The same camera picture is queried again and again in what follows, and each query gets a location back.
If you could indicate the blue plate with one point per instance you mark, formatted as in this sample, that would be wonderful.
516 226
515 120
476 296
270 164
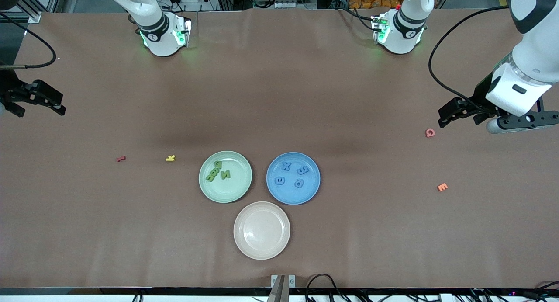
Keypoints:
288 197

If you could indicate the green letter N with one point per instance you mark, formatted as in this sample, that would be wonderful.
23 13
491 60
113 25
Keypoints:
225 175

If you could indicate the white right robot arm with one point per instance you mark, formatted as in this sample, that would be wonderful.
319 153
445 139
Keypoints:
163 46

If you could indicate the orange letter E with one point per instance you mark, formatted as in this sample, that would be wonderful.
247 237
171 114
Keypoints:
442 187

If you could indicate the green letter B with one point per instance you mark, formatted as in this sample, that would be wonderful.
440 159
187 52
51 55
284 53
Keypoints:
217 164

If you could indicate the pale green plate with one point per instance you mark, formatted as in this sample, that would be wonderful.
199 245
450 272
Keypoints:
231 192

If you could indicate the pale pink plate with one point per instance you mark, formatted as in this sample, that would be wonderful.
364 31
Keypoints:
262 230

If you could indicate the red letter Q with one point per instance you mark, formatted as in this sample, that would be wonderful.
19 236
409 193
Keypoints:
430 133

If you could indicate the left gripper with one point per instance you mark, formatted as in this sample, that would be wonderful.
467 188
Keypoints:
479 98

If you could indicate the blue letter X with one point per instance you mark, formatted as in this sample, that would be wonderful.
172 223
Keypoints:
286 165

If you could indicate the brown table cover sheet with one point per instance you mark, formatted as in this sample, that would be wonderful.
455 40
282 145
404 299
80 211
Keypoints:
279 96

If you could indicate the blue letter E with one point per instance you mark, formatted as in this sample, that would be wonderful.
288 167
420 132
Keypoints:
302 170

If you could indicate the blue letter G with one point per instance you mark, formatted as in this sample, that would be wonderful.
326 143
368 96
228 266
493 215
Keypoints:
280 180

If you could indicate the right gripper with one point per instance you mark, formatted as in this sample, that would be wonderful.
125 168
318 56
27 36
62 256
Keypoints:
9 91

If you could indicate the metal table clamp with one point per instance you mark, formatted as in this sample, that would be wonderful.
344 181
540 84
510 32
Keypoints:
283 284

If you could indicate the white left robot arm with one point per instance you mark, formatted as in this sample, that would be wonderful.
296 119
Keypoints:
535 39

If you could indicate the aluminium frame strut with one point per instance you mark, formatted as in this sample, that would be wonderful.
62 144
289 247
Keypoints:
34 17

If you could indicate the blue letter P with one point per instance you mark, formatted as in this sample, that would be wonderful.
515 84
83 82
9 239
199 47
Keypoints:
298 183

